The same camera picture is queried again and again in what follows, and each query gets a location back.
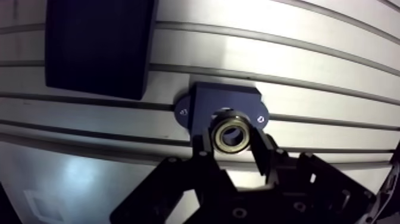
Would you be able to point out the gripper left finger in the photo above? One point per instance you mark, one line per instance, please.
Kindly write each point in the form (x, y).
(187, 178)

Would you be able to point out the dark blue-grey tray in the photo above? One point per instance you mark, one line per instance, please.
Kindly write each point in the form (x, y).
(98, 47)

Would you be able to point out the dark blue-grey housing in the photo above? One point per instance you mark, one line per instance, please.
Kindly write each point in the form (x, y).
(215, 100)

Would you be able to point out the steel bearing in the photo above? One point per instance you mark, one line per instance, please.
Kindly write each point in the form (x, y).
(231, 132)

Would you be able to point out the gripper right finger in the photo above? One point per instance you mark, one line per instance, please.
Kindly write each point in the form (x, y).
(300, 178)

